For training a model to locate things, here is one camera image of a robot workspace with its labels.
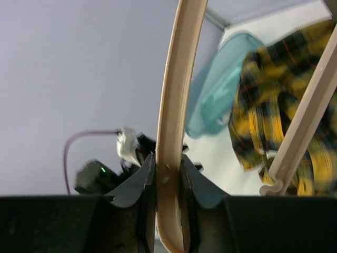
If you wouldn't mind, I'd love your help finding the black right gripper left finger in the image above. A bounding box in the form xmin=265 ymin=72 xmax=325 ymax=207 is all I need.
xmin=1 ymin=155 xmax=156 ymax=252

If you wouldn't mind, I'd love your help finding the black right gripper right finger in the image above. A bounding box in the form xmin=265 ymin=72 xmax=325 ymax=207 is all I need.
xmin=180 ymin=155 xmax=336 ymax=253

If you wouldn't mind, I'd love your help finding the yellow plaid shirt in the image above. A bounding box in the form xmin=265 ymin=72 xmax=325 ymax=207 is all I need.
xmin=228 ymin=20 xmax=336 ymax=196

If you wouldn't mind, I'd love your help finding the teal plastic tub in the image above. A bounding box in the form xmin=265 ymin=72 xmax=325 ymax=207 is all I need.
xmin=185 ymin=31 xmax=263 ymax=139

